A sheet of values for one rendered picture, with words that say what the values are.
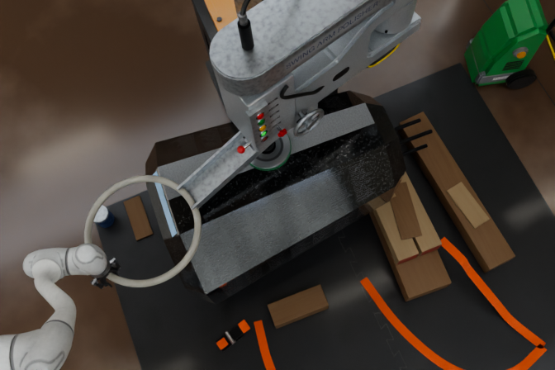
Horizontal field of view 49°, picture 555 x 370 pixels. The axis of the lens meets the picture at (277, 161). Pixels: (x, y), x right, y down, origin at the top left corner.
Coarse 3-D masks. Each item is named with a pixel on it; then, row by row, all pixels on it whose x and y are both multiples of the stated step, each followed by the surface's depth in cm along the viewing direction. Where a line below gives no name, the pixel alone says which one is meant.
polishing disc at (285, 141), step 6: (282, 138) 276; (288, 138) 276; (276, 144) 275; (282, 144) 275; (288, 144) 275; (276, 150) 274; (282, 150) 274; (288, 150) 274; (258, 156) 273; (264, 156) 273; (270, 156) 273; (276, 156) 273; (282, 156) 273; (252, 162) 272; (258, 162) 272; (264, 162) 272; (270, 162) 272; (276, 162) 272; (282, 162) 272; (264, 168) 272
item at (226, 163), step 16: (304, 112) 256; (240, 144) 262; (208, 160) 260; (224, 160) 263; (240, 160) 261; (192, 176) 261; (208, 176) 264; (224, 176) 262; (192, 192) 265; (208, 192) 258; (192, 208) 259
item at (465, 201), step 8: (448, 192) 336; (456, 192) 336; (464, 192) 335; (456, 200) 334; (464, 200) 334; (472, 200) 334; (464, 208) 332; (472, 208) 332; (480, 208) 332; (472, 216) 330; (480, 216) 330; (472, 224) 329; (480, 224) 329
